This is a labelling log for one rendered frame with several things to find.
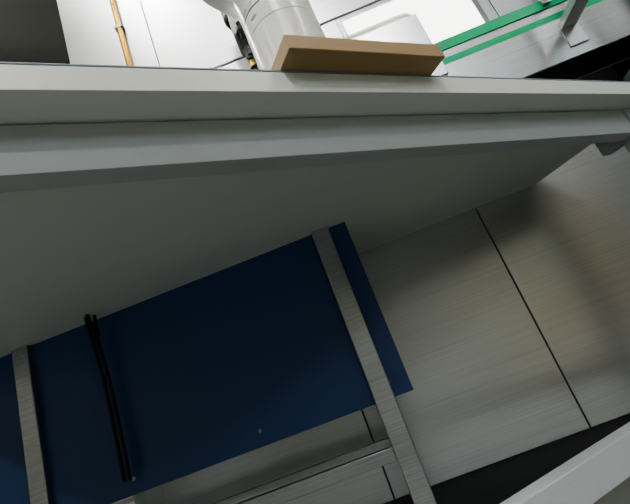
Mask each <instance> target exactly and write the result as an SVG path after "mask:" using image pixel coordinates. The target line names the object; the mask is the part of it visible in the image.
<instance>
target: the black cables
mask: <svg viewBox="0 0 630 504"><path fill-rule="evenodd" d="M85 316H86V317H84V320H85V324H86V328H87V331H88V335H89V338H90V342H91V345H92V349H93V352H94V356H95V359H96V362H97V366H98V369H99V373H100V377H101V381H102V385H103V390H104V394H105V399H106V403H107V408H108V413H109V417H110V422H111V427H112V432H113V437H114V442H115V447H116V452H117V457H118V463H119V468H120V473H121V478H122V483H124V482H126V481H127V480H126V475H125V470H124V465H123V460H122V454H121V449H120V444H119V439H118V434H119V438H120V443H121V448H122V453H123V458H124V464H125V469H126V474H127V479H128V481H129V480H132V476H131V471H130V466H129V461H128V456H127V451H126V446H125V441H124V436H123V431H122V426H121V422H120V417H119V412H118V408H117V403H116V398H115V394H114V390H113V385H112V381H111V377H110V373H109V369H108V366H107V362H106V359H105V356H104V353H103V350H102V347H101V344H100V341H99V338H98V337H100V333H99V328H98V323H97V318H96V315H92V316H93V322H94V325H93V322H92V320H91V317H90V315H89V314H86V315H85ZM94 327H95V328H94ZM94 339H95V340H94ZM95 342H96V344H95ZM96 345H97V347H96ZM97 348H98V351H99V354H100V357H101V360H102V364H103V367H104V371H105V375H106V379H107V383H108V387H109V391H110V396H111V400H112V405H113V410H114V414H115V419H116V424H117V429H118V434H117V430H116V425H115V420H114V415H113V410H112V406H111V401H110V397H109V392H108V388H107V384H106V379H105V375H104V372H103V368H102V364H101V361H100V358H99V354H98V351H97Z"/></svg>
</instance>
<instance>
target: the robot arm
mask: <svg viewBox="0 0 630 504"><path fill-rule="evenodd" d="M202 1H203V2H205V3H206V4H208V5H209V6H211V7H212V8H214V9H216V10H218V11H220V13H221V15H222V18H223V21H224V23H225V25H226V27H228V28H229V29H230V30H232V33H233V36H234V38H235V41H236V43H237V45H238V47H239V49H240V52H241V54H242V56H244V57H245V56H246V58H247V59H248V60H249V59H251V58H253V57H254V58H255V60H256V63H257V66H258V68H259V70H271V68H272V65H273V62H274V60H275V57H276V54H277V52H278V49H279V46H280V43H281V41H282V38H283V35H299V36H314V37H326V36H325V34H324V32H323V30H322V28H321V26H320V23H319V21H318V19H317V17H316V15H315V13H314V11H313V8H312V6H311V4H310V2H309V0H202Z"/></svg>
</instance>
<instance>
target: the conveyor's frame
mask: <svg viewBox="0 0 630 504"><path fill-rule="evenodd" d="M560 19H561V18H560ZM560 19H557V20H555V21H552V22H550V23H547V24H545V25H542V26H540V27H537V28H535V29H533V30H530V31H528V32H525V33H523V34H520V35H518V36H515V37H513V38H510V39H508V40H506V41H503V42H501V43H498V44H496V45H493V46H491V47H488V48H486V49H483V50H481V51H478V52H476V53H474V54H471V55H469V56H466V57H464V58H461V59H459V60H456V61H454V62H451V63H449V64H447V65H445V67H446V68H447V70H448V72H449V73H448V76H474V77H506V78H538V79H570V80H576V79H579V78H581V77H584V76H586V75H589V74H591V73H594V72H596V71H599V70H601V69H604V68H606V67H609V66H611V65H614V64H616V63H619V62H621V61H624V60H626V59H629V58H630V0H604V1H601V2H599V3H597V4H594V5H592V6H589V7H587V8H584V10H583V12H582V14H581V16H580V18H579V19H578V21H577V23H578V24H579V25H580V27H581V28H582V29H583V31H584V32H585V33H586V35H587V36H588V38H589V40H588V41H585V42H583V43H580V44H578V45H575V46H573V47H570V46H569V44H568V43H567V41H566V40H565V38H564V37H563V36H562V34H561V33H560V28H559V27H558V23H559V21H560ZM577 23H576V24H577Z"/></svg>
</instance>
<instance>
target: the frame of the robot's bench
mask: <svg viewBox="0 0 630 504"><path fill-rule="evenodd" d="M593 143H595V145H596V146H597V148H598V149H599V151H600V153H601V154H602V156H608V155H611V154H613V153H614V152H616V151H617V150H619V149H620V148H622V147H623V146H625V147H626V149H627V150H628V152H629V153H630V108H623V109H621V110H617V111H576V112H535V113H494V114H454V115H413V116H372V117H331V118H291V119H250V120H209V121H168V122H128V123H87V124H46V125H5V126H0V193H5V192H17V191H29V190H41V189H53V188H65V187H77V186H89V185H101V184H113V183H125V182H137V181H149V180H161V179H173V178H185V177H197V176H209V175H221V174H233V173H245V172H257V171H269V170H281V169H293V168H305V167H317V166H329V165H341V164H353V163H365V162H377V161H389V160H401V159H413V158H425V157H437V156H449V155H461V154H473V153H485V152H497V151H509V150H521V149H533V148H545V147H557V146H569V145H581V144H593ZM628 477H630V422H628V423H627V424H625V425H624V426H622V427H620V428H619V429H617V430H616V431H614V432H612V433H611V434H609V435H608V436H606V437H605V438H603V439H601V440H600V441H598V442H597V443H595V444H593V445H592V446H590V447H589V448H587V449H586V450H584V451H582V452H581V453H579V454H578V455H576V456H574V457H573V458H571V459H570V460H568V461H566V462H565V463H563V464H562V465H560V466H559V467H557V468H555V469H554V470H552V471H551V472H549V473H547V474H546V475H544V476H543V477H541V478H539V479H538V480H536V481H535V482H533V483H532V484H530V485H528V486H527V487H525V488H524V489H522V490H520V491H519V492H517V493H516V494H514V495H512V496H511V497H509V498H508V499H506V500H505V501H503V502H501V503H500V504H593V503H594V502H596V501H597V500H598V499H600V498H601V497H603V496H604V495H605V494H607V493H608V492H609V491H611V490H612V489H613V488H615V487H616V486H618V485H619V484H620V483H622V482H623V481H624V480H626V479H627V478H628Z"/></svg>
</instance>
